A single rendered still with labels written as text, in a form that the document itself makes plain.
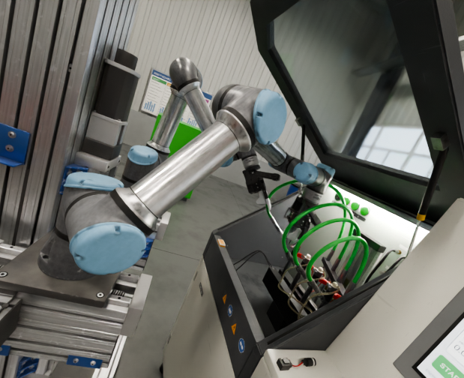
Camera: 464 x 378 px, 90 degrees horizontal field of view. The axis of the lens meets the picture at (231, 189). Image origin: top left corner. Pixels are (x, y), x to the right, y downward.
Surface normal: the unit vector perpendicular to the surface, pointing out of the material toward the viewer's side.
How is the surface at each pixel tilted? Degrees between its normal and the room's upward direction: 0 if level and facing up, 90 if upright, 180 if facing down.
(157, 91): 90
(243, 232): 90
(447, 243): 76
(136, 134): 90
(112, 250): 96
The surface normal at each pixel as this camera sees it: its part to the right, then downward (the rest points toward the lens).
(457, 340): -0.77, -0.48
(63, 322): 0.14, 0.29
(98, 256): 0.51, 0.50
